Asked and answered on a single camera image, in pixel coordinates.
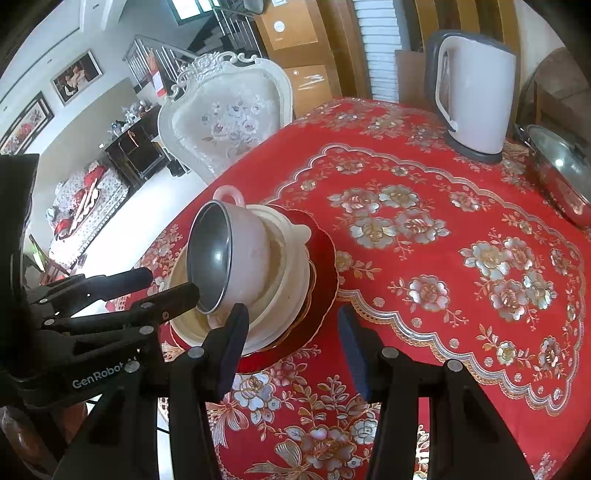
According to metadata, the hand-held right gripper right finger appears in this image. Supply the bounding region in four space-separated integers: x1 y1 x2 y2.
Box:
337 306 536 480

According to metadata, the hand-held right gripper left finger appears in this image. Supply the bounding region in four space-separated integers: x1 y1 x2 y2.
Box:
51 303 251 480

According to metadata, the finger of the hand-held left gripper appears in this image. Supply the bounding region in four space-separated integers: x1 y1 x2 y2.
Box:
41 281 201 335
25 267 154 308

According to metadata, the pink steel-lined bowl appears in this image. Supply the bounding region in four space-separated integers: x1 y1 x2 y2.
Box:
186 186 273 315

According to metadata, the beige plastic bowl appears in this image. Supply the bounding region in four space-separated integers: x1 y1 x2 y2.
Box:
168 205 314 344

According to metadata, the floral patterned sofa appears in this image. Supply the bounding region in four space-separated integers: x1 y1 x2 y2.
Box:
46 159 130 273

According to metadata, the dark wooden cabinet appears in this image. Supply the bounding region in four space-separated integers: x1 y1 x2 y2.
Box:
104 104 178 190

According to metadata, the framed floral painting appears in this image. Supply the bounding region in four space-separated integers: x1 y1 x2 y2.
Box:
0 91 55 155

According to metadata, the white ornate chair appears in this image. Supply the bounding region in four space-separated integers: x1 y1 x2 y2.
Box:
157 52 294 188

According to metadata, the red floral tablecloth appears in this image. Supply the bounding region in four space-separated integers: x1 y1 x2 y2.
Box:
134 97 591 480

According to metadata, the metal stair railing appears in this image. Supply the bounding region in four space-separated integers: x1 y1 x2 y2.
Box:
122 37 199 93

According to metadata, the brown cardboard box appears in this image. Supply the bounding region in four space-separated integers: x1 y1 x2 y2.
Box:
281 65 342 116
254 0 331 56

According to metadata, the stainless steel pot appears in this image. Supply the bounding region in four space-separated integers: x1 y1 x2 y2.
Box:
515 124 591 229

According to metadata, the window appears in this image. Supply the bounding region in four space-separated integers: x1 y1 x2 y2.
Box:
168 0 215 26

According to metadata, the glass pot lid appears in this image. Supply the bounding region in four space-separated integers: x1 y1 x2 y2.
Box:
526 124 591 204

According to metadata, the white electric kettle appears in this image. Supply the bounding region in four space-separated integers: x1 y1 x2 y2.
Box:
424 30 518 164

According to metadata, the white ribbed panel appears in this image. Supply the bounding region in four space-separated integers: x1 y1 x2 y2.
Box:
353 0 402 102

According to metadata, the round brown wooden board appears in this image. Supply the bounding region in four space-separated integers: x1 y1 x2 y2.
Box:
519 46 578 139

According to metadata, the framed wall photo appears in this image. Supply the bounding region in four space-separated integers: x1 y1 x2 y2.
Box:
50 50 102 107

